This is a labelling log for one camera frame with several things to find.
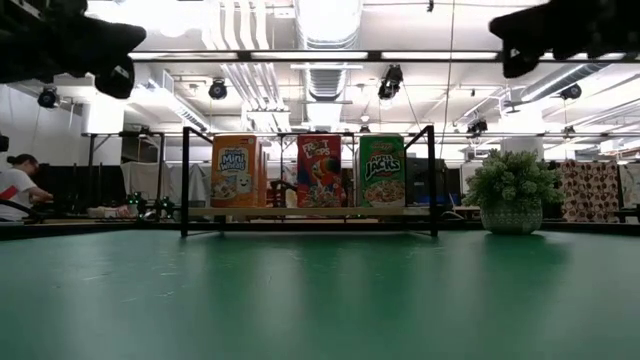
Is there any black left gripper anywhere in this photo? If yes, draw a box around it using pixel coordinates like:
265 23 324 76
0 0 148 100

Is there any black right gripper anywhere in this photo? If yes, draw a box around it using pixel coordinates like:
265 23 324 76
488 0 640 80

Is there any green Apple Jacks cereal box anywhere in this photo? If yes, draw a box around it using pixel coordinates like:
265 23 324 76
353 133 407 209

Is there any red Froot Loops cereal box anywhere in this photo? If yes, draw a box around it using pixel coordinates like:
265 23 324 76
296 133 344 209

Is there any white draped cloth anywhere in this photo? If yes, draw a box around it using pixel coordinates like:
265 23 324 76
119 160 212 207

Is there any black partition panel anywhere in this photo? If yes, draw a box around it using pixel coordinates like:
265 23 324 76
32 163 126 209

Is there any potted green plant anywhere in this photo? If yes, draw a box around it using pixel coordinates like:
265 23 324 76
462 148 564 235

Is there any person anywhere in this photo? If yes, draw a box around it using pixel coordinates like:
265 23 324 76
0 153 54 222

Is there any brown patterned cloth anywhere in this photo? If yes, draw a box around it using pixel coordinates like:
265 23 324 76
558 159 621 223

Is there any black monitor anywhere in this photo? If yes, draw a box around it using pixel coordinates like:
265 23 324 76
404 157 449 207

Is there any floral patterned cloth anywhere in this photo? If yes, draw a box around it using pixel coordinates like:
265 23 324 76
619 163 640 209

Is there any green table mat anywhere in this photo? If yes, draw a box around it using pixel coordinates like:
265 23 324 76
0 228 640 360

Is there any black overhead camera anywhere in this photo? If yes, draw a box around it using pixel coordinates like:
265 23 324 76
378 63 404 100

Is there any black overhead frame bar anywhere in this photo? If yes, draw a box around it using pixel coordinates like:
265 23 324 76
127 48 640 65

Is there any black table frame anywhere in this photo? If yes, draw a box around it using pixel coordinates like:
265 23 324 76
0 218 640 241

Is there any silver ceiling duct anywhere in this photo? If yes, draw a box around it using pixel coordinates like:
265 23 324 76
294 0 364 50

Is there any wooden shelf with black frame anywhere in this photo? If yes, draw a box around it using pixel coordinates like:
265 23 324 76
179 124 440 239

